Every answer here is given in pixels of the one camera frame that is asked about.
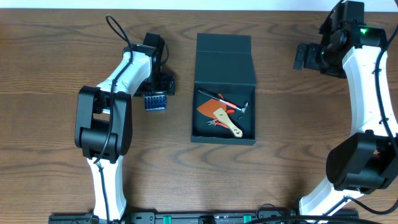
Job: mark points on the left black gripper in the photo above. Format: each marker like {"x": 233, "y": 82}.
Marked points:
{"x": 168, "y": 84}

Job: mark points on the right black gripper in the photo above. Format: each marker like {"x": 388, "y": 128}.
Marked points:
{"x": 313, "y": 50}

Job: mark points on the blue precision screwdriver set case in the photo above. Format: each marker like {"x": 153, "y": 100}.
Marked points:
{"x": 155, "y": 101}

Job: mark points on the orange scraper wooden handle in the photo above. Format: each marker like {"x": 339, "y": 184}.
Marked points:
{"x": 233, "y": 128}

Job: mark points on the black gift box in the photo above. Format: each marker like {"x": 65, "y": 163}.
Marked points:
{"x": 224, "y": 65}

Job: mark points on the small hammer red black handle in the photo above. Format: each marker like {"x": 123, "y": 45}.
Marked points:
{"x": 216, "y": 102}

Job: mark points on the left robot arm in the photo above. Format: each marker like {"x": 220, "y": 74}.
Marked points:
{"x": 103, "y": 128}

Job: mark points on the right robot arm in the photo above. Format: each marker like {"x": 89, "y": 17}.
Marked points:
{"x": 367, "y": 160}

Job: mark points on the red handled pliers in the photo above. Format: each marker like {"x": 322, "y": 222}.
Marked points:
{"x": 221, "y": 118}

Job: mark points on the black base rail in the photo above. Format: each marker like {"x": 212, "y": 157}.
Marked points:
{"x": 176, "y": 218}

